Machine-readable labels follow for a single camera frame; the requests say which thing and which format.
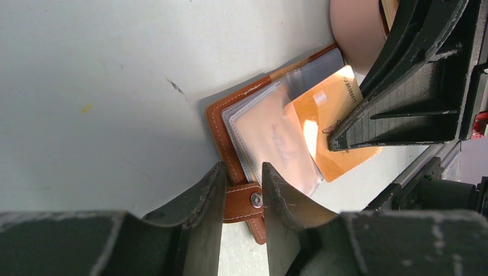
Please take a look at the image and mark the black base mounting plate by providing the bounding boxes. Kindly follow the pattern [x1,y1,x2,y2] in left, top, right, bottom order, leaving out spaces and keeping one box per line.
[364,156,441,211]

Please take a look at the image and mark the stack of striped credit cards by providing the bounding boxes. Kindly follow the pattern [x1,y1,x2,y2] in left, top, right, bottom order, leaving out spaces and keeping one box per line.
[381,0,399,30]

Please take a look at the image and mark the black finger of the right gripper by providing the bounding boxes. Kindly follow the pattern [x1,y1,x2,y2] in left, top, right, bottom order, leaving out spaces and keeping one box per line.
[360,1,468,97]
[328,1,487,151]

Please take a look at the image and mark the pink oval tray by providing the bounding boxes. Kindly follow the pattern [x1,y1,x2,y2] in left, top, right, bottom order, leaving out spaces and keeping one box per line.
[330,0,388,75]

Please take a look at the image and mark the brown leather card holder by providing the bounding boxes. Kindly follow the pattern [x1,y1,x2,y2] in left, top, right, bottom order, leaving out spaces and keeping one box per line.
[206,44,344,245]

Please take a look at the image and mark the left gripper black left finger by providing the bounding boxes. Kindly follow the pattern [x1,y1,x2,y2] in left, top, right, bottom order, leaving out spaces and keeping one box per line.
[1,162,227,275]

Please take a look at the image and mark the gold black-striped credit card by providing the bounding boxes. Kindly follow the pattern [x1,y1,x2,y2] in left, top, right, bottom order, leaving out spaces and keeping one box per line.
[228,83,322,196]

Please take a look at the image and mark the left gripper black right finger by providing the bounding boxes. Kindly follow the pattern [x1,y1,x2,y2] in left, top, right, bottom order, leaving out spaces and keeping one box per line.
[262,162,487,275]

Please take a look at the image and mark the gold VIP credit card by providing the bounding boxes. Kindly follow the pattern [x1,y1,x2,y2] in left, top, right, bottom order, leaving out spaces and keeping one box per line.
[284,65,382,182]

